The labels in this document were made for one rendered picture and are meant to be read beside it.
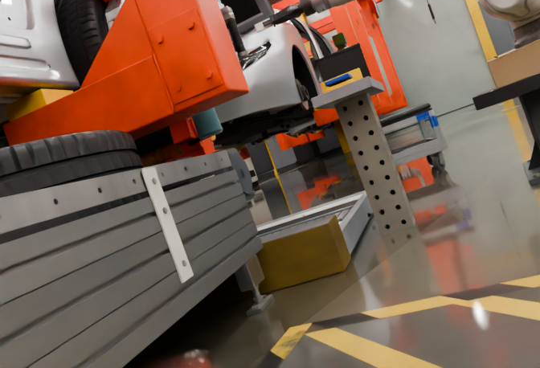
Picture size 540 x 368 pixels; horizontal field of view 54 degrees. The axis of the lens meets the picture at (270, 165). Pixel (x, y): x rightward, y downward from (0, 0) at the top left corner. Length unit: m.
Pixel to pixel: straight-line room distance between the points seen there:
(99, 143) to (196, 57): 0.36
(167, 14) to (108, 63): 0.22
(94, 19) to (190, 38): 0.57
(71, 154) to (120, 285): 0.32
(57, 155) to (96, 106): 0.46
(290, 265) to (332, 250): 0.12
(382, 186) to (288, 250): 0.38
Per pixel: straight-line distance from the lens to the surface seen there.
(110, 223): 0.86
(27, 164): 1.02
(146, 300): 0.89
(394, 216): 1.61
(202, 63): 1.33
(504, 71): 1.70
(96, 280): 0.80
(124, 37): 1.46
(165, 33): 1.38
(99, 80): 1.47
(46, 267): 0.74
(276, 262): 1.40
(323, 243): 1.35
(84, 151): 1.07
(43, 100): 1.59
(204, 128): 1.79
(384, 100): 7.37
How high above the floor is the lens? 0.32
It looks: level
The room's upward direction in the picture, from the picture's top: 20 degrees counter-clockwise
